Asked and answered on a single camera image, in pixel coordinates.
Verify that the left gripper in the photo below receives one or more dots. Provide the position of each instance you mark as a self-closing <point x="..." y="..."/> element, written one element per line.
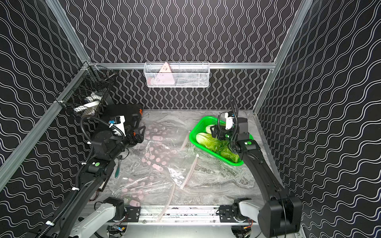
<point x="133" y="136"/>

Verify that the black tool case orange latches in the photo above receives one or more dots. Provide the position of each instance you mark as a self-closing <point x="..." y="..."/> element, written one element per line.
<point x="131" y="112"/>

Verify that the zip-top bag with cabbage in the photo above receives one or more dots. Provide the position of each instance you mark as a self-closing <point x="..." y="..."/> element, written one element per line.
<point x="153" y="176"/>
<point x="148" y="191"/>
<point x="163" y="149"/>

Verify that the ratchet wrench green handle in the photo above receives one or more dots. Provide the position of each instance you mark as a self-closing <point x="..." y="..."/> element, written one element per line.
<point x="118" y="166"/>

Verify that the white items in black basket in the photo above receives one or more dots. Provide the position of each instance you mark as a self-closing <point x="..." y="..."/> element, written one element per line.
<point x="87" y="105"/>

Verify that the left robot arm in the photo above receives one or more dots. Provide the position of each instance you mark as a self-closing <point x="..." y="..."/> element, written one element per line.
<point x="107" y="139"/>

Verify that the pink triangular card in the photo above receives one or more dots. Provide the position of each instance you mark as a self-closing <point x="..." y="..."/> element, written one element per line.
<point x="164" y="77"/>

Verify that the white wire wall basket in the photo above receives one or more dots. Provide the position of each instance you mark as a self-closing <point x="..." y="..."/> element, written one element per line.
<point x="186" y="74"/>

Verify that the green perforated plastic basket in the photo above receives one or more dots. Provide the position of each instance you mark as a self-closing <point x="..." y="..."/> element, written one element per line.
<point x="200" y="127"/>

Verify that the black wire wall basket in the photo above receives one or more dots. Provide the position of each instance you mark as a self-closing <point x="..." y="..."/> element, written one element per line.
<point x="90" y="78"/>

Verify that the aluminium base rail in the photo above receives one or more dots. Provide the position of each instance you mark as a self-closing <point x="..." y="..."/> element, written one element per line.
<point x="193" y="214"/>

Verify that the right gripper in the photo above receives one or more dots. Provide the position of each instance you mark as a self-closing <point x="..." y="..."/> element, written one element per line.
<point x="222" y="133"/>

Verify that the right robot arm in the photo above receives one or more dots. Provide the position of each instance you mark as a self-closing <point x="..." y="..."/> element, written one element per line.
<point x="271" y="189"/>

